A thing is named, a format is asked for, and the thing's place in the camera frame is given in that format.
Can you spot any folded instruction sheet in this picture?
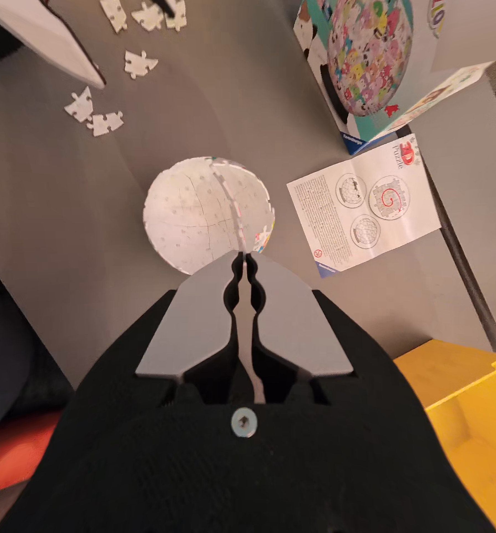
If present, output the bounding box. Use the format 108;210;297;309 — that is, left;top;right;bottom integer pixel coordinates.
286;133;442;279

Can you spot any puzzle ball box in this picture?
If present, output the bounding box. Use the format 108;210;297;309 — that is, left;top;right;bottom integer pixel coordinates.
293;0;496;155

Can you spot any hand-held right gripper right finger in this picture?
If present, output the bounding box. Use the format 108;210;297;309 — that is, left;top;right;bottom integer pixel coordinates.
246;251;354;377

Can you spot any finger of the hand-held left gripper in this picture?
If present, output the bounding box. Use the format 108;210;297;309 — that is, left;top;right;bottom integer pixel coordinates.
150;0;178;19
0;0;107;90

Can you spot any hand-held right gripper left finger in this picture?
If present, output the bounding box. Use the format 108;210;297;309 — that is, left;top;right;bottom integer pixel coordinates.
135;251;244;379

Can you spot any half-built puzzle ball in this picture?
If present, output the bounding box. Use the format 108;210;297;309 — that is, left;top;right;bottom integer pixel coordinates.
143;156;276;404

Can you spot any yellow plastic bin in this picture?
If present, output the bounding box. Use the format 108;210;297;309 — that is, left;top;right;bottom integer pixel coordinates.
393;339;496;533

